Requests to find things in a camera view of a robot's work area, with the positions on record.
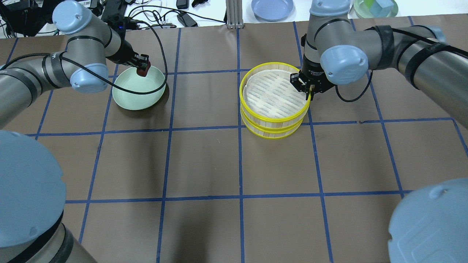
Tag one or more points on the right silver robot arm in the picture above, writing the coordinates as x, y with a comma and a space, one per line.
429, 225

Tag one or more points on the aluminium frame post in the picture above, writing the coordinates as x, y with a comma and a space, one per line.
234, 14

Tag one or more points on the black power brick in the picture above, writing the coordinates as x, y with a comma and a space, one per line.
113, 13

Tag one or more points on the yellow rimmed steamer basket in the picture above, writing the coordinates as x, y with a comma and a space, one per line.
271, 130
266, 94

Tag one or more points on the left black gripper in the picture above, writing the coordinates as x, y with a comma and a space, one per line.
125, 53

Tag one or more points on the blue plate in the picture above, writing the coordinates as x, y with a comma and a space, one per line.
272, 10

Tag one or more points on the dark brown bun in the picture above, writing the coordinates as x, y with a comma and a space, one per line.
143, 72

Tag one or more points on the pale green plate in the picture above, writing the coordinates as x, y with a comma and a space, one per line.
131, 81

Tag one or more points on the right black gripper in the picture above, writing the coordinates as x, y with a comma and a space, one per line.
313, 71

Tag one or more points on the green plate with blocks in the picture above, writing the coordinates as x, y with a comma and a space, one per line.
375, 8

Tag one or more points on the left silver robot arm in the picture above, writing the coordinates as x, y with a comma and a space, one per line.
33, 193

